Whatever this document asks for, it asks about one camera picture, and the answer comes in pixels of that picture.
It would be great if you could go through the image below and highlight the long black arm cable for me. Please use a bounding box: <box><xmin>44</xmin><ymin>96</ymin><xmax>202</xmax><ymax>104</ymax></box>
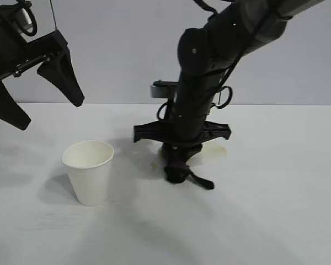
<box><xmin>209</xmin><ymin>10</ymin><xmax>268</xmax><ymax>110</ymax></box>

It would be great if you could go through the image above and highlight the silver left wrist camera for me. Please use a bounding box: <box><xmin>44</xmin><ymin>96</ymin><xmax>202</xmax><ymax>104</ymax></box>
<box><xmin>15</xmin><ymin>7</ymin><xmax>35</xmax><ymax>33</ymax></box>

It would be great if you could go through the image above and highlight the white paper cup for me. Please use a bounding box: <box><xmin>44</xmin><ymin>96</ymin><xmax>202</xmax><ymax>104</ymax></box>
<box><xmin>61</xmin><ymin>140</ymin><xmax>115</xmax><ymax>207</ymax></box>

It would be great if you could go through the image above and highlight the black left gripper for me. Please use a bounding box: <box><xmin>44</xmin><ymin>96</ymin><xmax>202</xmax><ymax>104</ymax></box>
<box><xmin>0</xmin><ymin>8</ymin><xmax>85</xmax><ymax>131</ymax></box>

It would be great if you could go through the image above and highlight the black left camera cable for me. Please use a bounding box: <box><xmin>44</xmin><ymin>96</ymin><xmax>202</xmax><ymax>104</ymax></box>
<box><xmin>15</xmin><ymin>2</ymin><xmax>39</xmax><ymax>37</ymax></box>

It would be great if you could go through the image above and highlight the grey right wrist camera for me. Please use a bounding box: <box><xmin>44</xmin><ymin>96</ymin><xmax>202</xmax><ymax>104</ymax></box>
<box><xmin>150</xmin><ymin>80</ymin><xmax>179</xmax><ymax>99</ymax></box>

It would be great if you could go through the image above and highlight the purple cloth with black trim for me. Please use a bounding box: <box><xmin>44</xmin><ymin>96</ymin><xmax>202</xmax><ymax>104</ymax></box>
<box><xmin>164</xmin><ymin>158</ymin><xmax>215</xmax><ymax>190</ymax></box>

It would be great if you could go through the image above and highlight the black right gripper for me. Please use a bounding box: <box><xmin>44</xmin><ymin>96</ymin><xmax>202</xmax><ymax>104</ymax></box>
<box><xmin>134</xmin><ymin>109</ymin><xmax>233</xmax><ymax>167</ymax></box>

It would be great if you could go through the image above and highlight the brown liquid spill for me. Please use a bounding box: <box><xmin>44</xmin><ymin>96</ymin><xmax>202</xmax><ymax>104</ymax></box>
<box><xmin>150</xmin><ymin>143</ymin><xmax>227</xmax><ymax>169</ymax></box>

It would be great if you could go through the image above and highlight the short black cable loop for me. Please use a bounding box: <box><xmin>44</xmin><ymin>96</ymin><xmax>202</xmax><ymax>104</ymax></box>
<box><xmin>156</xmin><ymin>100</ymin><xmax>172</xmax><ymax>121</ymax></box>

